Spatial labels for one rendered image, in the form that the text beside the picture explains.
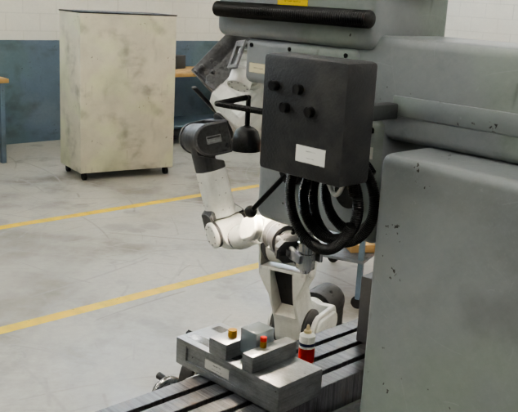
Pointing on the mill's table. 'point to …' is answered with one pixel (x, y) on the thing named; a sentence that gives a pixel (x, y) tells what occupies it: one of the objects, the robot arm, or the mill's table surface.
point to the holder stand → (363, 307)
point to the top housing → (434, 20)
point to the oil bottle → (306, 345)
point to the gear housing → (261, 47)
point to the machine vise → (253, 370)
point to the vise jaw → (225, 345)
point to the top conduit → (296, 14)
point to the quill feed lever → (267, 195)
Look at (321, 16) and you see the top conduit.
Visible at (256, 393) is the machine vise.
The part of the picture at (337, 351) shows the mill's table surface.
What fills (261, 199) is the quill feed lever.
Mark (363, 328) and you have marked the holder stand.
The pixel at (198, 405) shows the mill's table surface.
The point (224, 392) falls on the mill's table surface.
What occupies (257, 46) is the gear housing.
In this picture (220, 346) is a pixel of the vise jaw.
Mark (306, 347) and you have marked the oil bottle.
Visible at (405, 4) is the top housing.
